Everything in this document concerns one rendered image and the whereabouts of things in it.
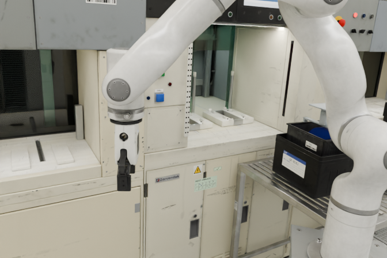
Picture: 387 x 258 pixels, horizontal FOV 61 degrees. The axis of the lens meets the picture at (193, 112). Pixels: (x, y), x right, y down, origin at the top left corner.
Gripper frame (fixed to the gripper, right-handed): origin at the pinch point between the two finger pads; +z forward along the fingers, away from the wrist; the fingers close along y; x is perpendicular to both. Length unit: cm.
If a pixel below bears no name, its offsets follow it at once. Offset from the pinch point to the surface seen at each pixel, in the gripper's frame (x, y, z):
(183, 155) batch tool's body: -17, 56, 17
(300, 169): -63, 42, 17
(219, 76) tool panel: -46, 157, -2
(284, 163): -60, 52, 18
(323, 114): -73, 51, -4
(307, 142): -66, 46, 6
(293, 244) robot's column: -49, 7, 25
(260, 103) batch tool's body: -61, 100, 4
